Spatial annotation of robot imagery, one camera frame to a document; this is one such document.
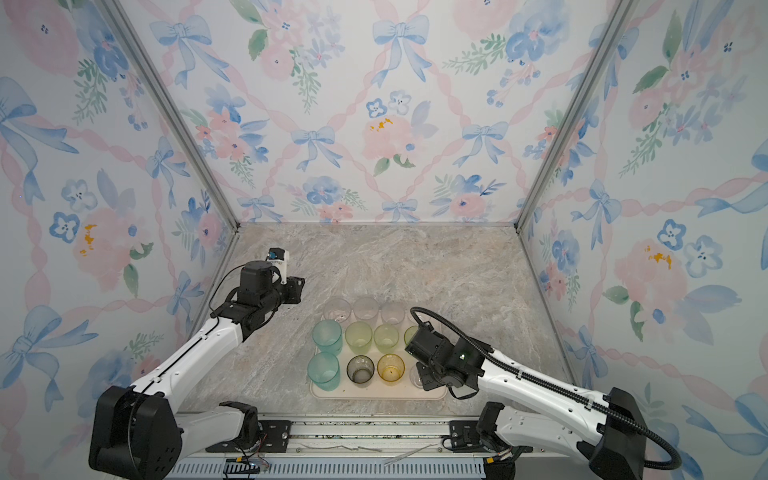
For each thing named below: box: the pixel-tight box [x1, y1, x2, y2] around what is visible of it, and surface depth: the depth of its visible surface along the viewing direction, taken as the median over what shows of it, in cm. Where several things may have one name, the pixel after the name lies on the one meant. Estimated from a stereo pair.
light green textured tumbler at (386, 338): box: [374, 324, 400, 354], surface depth 87 cm
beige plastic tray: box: [310, 309, 448, 400], surface depth 83 cm
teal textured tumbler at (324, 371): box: [308, 351, 341, 392], surface depth 81 cm
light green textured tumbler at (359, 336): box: [345, 321, 373, 355], surface depth 87 cm
